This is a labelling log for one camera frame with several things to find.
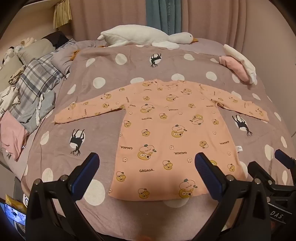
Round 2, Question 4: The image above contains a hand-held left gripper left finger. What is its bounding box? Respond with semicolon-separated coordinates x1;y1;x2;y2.
26;152;109;241

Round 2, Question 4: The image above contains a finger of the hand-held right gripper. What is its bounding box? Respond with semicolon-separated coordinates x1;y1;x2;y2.
247;161;277;186
275;149;296;170

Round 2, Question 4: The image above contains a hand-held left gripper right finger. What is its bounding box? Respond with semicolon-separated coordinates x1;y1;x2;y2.
192;152;271;241

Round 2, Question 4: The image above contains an orange printed long-sleeve shirt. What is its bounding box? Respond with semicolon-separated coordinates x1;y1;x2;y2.
54;79;270;200

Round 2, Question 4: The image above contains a light grey cloth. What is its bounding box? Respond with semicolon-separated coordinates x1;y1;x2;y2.
35;91;56;119

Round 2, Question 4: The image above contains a yellow packet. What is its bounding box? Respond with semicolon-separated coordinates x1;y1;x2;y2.
5;194;26;212

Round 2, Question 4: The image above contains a pink crumpled cloth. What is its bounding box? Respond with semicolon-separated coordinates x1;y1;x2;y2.
0;110;29;162

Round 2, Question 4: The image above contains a blue printed box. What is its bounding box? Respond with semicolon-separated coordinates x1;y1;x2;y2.
0;202;27;239

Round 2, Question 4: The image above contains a purple polka dot blanket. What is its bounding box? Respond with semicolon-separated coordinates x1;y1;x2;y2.
20;38;294;235

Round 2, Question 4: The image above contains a pink folded cloth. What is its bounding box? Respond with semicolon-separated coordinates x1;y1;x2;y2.
218;55;251;83

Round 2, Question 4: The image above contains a white printed cloth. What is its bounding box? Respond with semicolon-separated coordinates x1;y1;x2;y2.
0;85;22;116

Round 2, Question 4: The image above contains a grey plaid quilt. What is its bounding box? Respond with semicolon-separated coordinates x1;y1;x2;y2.
9;39;78;130

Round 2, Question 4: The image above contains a white folded cloth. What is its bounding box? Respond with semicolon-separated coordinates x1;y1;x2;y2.
223;44;258;85

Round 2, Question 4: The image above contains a grey bolster pillow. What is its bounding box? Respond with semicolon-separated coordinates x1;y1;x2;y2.
17;38;58;63

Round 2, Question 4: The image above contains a dark brown pillow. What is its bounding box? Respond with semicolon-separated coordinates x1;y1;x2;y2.
43;31;70;49

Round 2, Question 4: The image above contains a black and white plush toy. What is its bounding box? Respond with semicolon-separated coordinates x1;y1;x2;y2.
2;46;16;66

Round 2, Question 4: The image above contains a white goose plush toy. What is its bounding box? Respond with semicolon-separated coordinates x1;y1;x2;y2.
97;25;199;49

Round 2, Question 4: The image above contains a pink curtain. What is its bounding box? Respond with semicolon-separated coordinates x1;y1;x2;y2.
69;0;296;67

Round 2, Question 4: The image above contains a yellow fringed curtain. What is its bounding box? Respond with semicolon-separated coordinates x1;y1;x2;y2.
53;2;73;29

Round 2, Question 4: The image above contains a teal hanging curtain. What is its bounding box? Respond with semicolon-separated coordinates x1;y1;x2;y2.
146;0;188;36

